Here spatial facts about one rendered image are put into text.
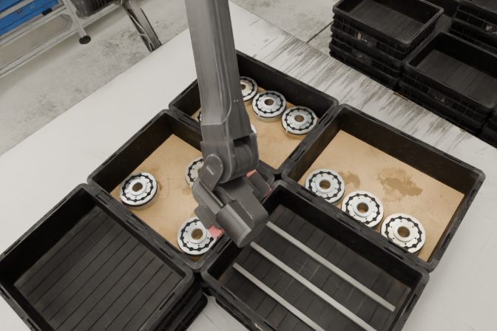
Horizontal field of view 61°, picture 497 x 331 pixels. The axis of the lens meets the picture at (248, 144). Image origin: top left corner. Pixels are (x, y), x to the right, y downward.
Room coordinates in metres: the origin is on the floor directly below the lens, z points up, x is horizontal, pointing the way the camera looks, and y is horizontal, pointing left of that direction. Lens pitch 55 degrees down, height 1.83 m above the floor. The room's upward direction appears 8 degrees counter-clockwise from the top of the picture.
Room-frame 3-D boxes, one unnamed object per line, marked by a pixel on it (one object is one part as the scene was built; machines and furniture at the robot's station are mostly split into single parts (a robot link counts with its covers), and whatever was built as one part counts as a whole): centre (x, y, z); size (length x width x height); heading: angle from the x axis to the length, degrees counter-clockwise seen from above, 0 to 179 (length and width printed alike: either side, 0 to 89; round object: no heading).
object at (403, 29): (1.52, -0.70, 0.37); 0.40 x 0.30 x 0.45; 39
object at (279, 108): (0.83, -0.08, 0.86); 0.10 x 0.10 x 0.01
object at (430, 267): (0.50, -0.31, 0.92); 0.40 x 0.30 x 0.02; 45
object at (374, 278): (0.28, -0.10, 0.87); 0.40 x 0.30 x 0.11; 45
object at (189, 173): (0.62, 0.13, 0.86); 0.10 x 0.10 x 0.01
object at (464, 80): (1.21, -0.96, 0.31); 0.40 x 0.30 x 0.34; 39
